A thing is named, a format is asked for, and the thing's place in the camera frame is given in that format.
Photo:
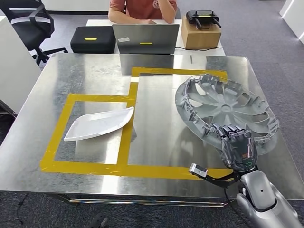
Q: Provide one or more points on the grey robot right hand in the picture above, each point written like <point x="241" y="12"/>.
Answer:
<point x="240" y="151"/>

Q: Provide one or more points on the grey plastic wheel hubcap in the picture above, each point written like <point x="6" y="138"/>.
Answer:
<point x="225" y="107"/>

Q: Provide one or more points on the white plastic trim part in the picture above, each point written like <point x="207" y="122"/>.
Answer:
<point x="99" y="124"/>

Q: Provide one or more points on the brown cardboard box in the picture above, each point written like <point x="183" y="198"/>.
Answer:
<point x="201" y="39"/>

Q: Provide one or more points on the black controller with antennas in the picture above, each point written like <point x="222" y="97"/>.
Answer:
<point x="201" y="15"/>

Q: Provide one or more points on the white cabinet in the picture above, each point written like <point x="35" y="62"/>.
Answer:
<point x="294" y="19"/>

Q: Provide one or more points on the grey laptop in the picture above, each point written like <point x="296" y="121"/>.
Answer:
<point x="145" y="37"/>

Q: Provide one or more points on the person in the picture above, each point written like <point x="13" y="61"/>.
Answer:
<point x="142" y="8"/>

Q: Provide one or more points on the black case with yellow mark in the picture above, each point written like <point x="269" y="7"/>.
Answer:
<point x="92" y="45"/>

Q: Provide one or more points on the white desk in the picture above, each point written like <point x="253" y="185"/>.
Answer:
<point x="99" y="22"/>

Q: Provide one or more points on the black office chair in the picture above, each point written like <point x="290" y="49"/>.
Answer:
<point x="31" y="31"/>

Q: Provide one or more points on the white table with steel top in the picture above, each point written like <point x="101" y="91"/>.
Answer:
<point x="14" y="69"/>

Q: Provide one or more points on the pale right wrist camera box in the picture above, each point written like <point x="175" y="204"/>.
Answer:
<point x="198" y="171"/>

